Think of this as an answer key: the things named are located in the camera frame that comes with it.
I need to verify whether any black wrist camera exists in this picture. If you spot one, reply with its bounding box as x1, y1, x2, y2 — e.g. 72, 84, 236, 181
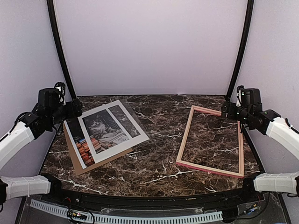
236, 85, 261, 107
38, 82, 65, 110

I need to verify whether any brown cardboard backing board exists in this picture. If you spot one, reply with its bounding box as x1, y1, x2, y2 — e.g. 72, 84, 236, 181
63, 122, 133, 176

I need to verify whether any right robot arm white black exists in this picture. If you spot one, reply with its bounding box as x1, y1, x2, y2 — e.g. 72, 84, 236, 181
221, 102, 299, 203

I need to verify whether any black left corner post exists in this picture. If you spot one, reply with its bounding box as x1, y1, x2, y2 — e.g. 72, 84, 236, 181
46, 0, 77, 99

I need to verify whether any cat and books photo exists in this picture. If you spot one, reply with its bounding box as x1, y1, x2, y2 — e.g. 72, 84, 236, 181
64, 110, 131, 169

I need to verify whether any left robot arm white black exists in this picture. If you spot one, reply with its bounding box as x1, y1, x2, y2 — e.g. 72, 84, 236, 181
0, 99, 82, 205

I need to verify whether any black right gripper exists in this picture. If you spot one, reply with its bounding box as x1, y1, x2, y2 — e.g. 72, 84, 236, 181
221, 100, 252, 125

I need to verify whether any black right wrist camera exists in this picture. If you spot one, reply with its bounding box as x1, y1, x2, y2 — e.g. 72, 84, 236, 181
236, 85, 261, 107

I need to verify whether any pink wooden picture frame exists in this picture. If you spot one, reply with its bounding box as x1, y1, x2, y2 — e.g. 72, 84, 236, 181
176, 105, 244, 179

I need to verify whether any black right corner post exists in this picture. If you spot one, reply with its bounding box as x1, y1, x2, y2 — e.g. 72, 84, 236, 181
225, 0, 254, 101

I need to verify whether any white slotted cable duct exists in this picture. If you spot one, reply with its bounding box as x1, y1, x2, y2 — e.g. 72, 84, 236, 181
30, 199, 223, 224

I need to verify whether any black front table rail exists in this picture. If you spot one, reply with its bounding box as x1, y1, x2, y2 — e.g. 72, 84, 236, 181
41, 188, 266, 210

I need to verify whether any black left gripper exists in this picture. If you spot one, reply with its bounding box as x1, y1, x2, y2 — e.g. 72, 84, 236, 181
48, 98, 82, 127

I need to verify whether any black corner post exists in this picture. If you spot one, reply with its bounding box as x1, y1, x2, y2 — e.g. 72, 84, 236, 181
225, 0, 254, 101
46, 0, 77, 99

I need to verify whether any white photo mat board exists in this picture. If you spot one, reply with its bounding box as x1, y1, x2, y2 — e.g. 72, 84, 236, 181
78, 100, 149, 163

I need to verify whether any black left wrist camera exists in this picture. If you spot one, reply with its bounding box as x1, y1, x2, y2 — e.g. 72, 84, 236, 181
38, 82, 65, 110

